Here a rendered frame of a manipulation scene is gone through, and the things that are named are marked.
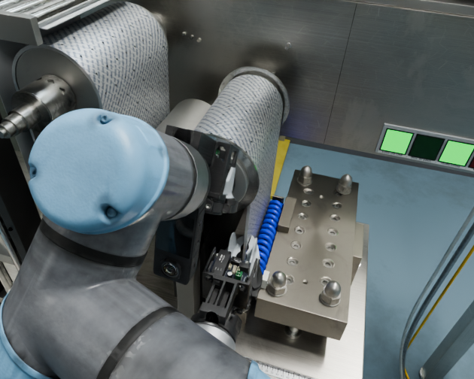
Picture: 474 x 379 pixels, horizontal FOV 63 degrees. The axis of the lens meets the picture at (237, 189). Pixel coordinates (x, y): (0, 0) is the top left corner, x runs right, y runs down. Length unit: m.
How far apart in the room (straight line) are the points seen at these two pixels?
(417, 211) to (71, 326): 2.53
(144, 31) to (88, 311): 0.57
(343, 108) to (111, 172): 0.69
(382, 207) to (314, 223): 1.78
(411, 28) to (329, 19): 0.15
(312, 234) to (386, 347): 1.21
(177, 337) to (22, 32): 0.46
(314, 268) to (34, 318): 0.58
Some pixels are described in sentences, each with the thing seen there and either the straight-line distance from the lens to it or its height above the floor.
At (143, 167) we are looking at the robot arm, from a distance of 0.23.
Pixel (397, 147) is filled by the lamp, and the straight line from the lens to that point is 0.90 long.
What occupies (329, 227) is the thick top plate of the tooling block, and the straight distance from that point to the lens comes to 0.86.
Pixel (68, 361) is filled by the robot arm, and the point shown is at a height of 1.39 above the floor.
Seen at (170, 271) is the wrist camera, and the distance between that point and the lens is 0.45.
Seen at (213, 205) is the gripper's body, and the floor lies 1.33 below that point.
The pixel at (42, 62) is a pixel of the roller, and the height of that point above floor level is 1.38.
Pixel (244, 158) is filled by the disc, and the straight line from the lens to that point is 0.56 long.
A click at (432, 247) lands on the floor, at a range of 2.49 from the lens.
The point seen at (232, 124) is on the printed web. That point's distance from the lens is 0.60.
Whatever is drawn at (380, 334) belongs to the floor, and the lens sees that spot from 2.01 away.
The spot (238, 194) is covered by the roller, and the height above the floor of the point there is 1.23.
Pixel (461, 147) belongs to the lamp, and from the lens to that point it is 0.91.
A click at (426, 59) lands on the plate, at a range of 0.83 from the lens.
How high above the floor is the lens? 1.62
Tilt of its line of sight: 40 degrees down
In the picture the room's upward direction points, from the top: 4 degrees clockwise
